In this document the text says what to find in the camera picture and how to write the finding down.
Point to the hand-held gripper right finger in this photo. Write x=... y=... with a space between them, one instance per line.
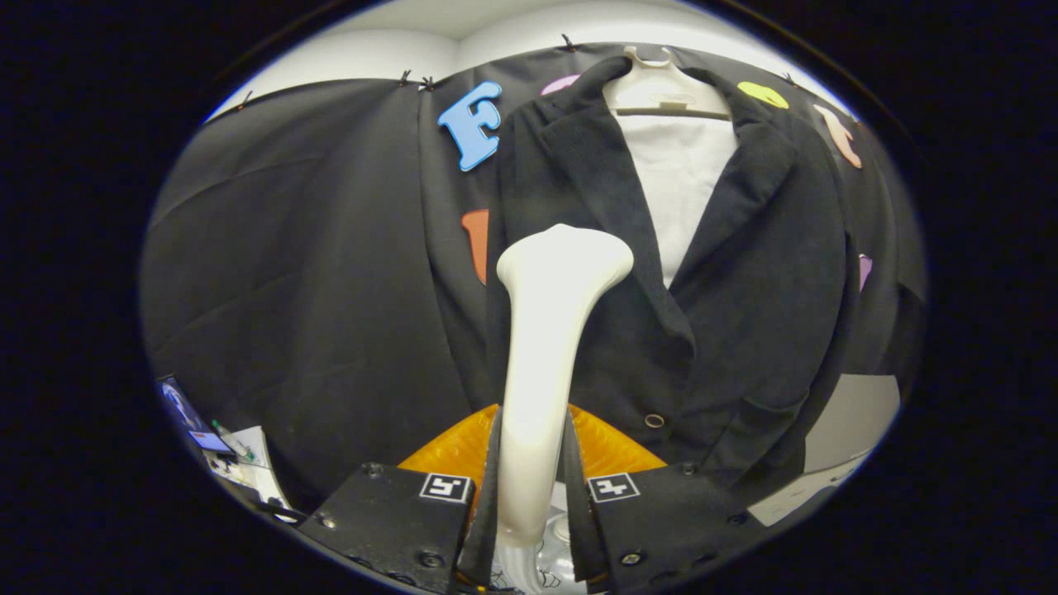
x=661 y=516

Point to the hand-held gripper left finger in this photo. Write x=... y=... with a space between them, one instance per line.
x=388 y=521

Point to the white garment steamer head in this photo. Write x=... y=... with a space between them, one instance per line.
x=537 y=372

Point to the black blazer jacket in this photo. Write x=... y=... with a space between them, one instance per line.
x=760 y=330

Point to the white shirt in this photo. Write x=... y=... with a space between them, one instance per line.
x=678 y=190

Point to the white clothes hanger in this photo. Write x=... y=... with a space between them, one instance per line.
x=661 y=87

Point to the white papers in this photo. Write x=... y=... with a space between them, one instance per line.
x=252 y=471

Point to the grey cabinet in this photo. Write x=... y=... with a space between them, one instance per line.
x=851 y=421

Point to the blue screen device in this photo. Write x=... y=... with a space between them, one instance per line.
x=188 y=417

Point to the black backdrop cloth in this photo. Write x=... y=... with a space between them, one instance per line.
x=289 y=289

